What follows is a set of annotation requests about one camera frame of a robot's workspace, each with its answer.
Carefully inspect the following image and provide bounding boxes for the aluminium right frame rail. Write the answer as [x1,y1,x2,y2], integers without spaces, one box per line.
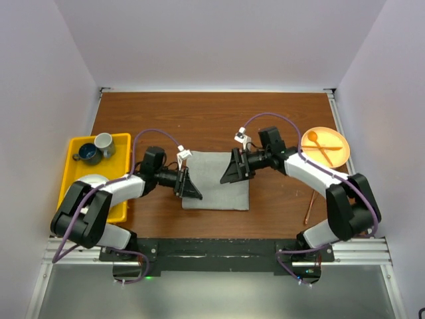
[323,88,376,239]

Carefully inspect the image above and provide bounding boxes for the white ceramic plate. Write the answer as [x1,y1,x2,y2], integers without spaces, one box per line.
[78,174,109,187]

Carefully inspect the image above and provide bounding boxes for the aluminium frame rail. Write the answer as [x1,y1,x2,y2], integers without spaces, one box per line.
[323,88,376,239]
[43,237,392,266]

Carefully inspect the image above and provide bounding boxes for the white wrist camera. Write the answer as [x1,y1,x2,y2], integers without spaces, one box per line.
[234,127,252,150]
[177,145,192,169]

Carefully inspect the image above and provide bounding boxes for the grey ceramic mug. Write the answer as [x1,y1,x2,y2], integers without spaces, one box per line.
[94,132,116,159]

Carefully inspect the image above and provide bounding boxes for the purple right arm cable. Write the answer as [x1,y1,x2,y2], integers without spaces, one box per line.
[240,112,380,283]

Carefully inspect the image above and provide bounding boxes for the orange divided plate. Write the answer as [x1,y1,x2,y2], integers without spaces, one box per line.
[301,126,351,168]

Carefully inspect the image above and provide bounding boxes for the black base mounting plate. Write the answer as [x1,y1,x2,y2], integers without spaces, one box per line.
[98,237,334,278]

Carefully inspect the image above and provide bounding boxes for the copper metal spoon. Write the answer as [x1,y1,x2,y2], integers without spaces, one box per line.
[303,191,317,225]

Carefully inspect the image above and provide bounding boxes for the aluminium front frame rail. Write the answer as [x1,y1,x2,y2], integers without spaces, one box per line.
[43,237,392,266]

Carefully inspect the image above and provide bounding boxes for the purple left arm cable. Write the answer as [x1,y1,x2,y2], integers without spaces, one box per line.
[52,128,185,283]

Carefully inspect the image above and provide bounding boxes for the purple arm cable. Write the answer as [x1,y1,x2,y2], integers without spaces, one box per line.
[240,112,380,283]
[52,128,185,283]

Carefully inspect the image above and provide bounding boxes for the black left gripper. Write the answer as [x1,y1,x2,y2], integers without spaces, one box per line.
[154,165,202,199]

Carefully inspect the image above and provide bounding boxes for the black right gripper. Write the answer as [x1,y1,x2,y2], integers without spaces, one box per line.
[220,148,270,184]

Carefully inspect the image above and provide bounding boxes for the yellow plastic tray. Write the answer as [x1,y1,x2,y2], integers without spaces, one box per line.
[56,133,131,209]

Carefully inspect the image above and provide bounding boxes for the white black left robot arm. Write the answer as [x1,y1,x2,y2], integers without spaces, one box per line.
[50,146,203,263]

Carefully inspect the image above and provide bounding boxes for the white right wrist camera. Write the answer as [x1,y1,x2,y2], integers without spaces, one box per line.
[234,127,252,150]

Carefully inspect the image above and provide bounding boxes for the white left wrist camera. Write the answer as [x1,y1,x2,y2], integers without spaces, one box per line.
[177,145,192,169]

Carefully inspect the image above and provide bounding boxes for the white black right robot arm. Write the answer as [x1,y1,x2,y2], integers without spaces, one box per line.
[220,126,381,261]

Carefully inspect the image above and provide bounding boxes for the grey cloth napkin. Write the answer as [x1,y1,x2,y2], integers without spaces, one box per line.
[182,151,250,211]

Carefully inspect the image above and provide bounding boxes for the dark blue ceramic cup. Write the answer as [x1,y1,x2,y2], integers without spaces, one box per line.
[72,143,102,165]

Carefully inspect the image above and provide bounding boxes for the orange plastic spoon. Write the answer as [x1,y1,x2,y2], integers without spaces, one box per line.
[307,131,333,167]

